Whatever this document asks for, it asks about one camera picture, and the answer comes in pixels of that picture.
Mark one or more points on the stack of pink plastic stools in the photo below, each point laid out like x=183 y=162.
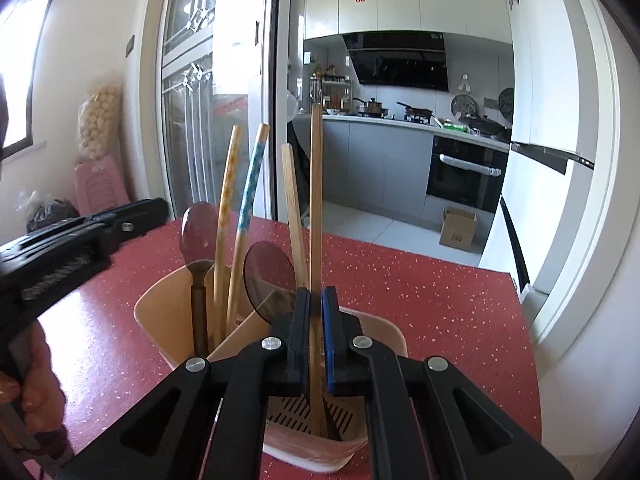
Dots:
x=102 y=187

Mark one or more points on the grey base kitchen cabinets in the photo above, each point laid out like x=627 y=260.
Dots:
x=380 y=165

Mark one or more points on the person's left hand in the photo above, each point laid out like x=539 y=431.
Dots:
x=45 y=385

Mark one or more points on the green packet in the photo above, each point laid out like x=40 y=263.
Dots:
x=455 y=126

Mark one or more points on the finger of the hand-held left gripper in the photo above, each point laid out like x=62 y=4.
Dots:
x=142 y=215

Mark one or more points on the white upper kitchen cabinets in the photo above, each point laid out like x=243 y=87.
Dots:
x=400 y=10

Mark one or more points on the blue patterned wooden chopstick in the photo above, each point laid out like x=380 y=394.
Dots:
x=250 y=190

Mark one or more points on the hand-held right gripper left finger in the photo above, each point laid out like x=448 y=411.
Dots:
x=300 y=330

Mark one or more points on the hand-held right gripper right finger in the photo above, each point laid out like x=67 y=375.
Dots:
x=330 y=340

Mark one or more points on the black built-in oven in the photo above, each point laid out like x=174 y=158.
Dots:
x=465 y=180

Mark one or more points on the grey wall switch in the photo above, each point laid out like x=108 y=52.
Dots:
x=130 y=46

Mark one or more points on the round metal strainer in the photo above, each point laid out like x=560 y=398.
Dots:
x=462 y=106

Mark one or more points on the window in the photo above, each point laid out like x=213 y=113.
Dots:
x=22 y=75

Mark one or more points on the round black wall rack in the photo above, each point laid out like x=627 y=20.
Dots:
x=506 y=102

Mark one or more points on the black plastic bag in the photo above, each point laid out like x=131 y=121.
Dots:
x=50 y=215

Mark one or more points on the beige plastic utensil holder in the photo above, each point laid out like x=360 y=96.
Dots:
x=165 y=305

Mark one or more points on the black range hood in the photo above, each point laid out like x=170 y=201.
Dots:
x=400 y=62

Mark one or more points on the black wok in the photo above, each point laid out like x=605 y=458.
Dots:
x=487 y=127

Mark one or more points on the sliding glass door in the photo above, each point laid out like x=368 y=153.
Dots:
x=210 y=85

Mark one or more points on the yellow patterned wooden chopstick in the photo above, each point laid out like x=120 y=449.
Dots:
x=227 y=195

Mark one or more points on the white refrigerator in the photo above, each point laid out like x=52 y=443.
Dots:
x=530 y=85

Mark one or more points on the bag of pale round snacks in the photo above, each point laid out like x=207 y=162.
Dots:
x=100 y=125

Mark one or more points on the spice rack with bottles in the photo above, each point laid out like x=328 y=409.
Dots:
x=335 y=92

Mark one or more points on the cardboard box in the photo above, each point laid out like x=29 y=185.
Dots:
x=457 y=230

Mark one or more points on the dark translucent plastic spoon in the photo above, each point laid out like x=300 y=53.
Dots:
x=197 y=232
x=267 y=280

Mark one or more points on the metal cooking pot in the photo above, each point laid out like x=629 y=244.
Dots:
x=372 y=106

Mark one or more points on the black frying pan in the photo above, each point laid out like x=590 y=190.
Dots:
x=415 y=110

